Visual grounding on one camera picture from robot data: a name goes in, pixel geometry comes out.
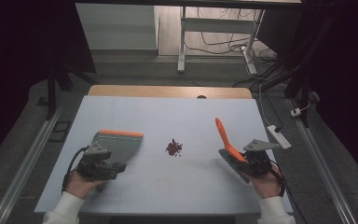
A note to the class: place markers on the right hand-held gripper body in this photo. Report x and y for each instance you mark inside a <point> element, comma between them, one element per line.
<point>258,158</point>

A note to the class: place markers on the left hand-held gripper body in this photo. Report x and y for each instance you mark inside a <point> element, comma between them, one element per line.
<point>97,165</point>

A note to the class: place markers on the grey dustpan with orange edge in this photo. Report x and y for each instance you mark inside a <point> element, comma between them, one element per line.
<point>122,147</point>

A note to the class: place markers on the orange brush with grey bristles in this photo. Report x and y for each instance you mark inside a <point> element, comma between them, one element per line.
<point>227,140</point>

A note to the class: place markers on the pile of red kidney beans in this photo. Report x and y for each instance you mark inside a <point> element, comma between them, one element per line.
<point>174,148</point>

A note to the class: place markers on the person's left hand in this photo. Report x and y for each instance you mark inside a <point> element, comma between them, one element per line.
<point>79,185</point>

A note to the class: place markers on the person's right hand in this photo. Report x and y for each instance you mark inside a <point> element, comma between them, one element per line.
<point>267,185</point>

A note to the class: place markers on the white power strip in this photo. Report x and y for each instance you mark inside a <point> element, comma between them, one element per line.
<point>279,137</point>

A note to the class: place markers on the small white adapter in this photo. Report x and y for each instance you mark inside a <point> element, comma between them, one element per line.
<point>295,112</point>

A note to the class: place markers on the black tripod stand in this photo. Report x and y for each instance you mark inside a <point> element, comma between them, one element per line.
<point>52,90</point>

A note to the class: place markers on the wooden table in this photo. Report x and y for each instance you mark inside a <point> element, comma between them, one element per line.
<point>167,91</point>

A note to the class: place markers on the black metal stand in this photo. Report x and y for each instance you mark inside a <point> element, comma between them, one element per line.
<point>304,77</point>

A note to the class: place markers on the black floor bracket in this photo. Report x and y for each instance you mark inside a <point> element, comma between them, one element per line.
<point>60,130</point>

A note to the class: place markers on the metal floor rail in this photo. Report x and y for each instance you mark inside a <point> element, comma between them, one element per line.
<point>323,168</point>
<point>24,165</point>

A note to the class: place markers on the white desk frame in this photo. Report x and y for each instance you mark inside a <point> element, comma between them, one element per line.
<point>217,25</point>

